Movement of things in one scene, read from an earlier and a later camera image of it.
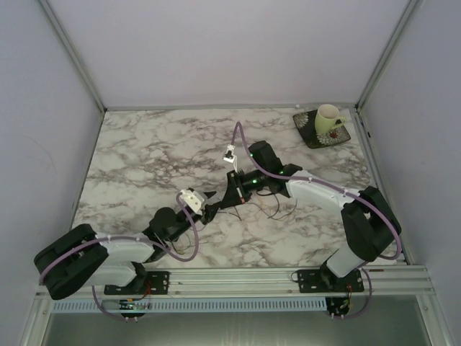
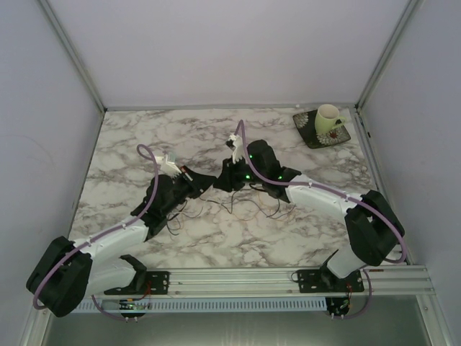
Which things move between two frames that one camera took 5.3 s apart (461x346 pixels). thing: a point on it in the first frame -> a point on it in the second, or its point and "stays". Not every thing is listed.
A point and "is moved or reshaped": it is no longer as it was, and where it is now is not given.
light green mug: x=327 y=118 stays
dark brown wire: x=253 y=202 is moved or reshaped
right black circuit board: x=333 y=305 stays
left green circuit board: x=127 y=304 stays
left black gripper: x=207 y=216 -> x=199 y=182
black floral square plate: x=305 y=123 stays
